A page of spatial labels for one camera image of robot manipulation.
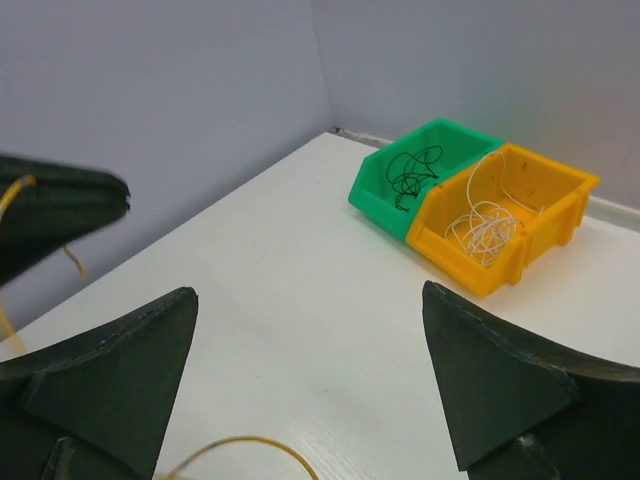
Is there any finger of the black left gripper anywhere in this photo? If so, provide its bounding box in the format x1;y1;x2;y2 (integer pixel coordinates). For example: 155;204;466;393
1;154;130;218
1;197;129;285

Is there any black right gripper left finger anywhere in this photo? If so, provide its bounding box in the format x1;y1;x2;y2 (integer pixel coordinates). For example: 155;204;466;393
1;287;198;479

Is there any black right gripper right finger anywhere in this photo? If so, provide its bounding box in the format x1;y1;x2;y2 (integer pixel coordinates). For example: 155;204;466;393
422;281;639;479

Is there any yellow thin wire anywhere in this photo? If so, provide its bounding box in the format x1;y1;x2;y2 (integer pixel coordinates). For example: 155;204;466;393
0;174;321;480

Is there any white thin wire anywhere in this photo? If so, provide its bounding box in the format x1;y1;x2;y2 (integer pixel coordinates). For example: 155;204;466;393
443;150;546;266

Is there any brown thin wire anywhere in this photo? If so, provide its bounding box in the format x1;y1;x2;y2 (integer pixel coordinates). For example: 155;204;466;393
387;144;445;214

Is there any yellow plastic bin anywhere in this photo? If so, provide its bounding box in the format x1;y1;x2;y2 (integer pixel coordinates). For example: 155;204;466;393
406;143;600;298

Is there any green plastic bin left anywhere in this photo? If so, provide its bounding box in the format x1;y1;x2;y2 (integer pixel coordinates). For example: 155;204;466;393
348;118;503;242

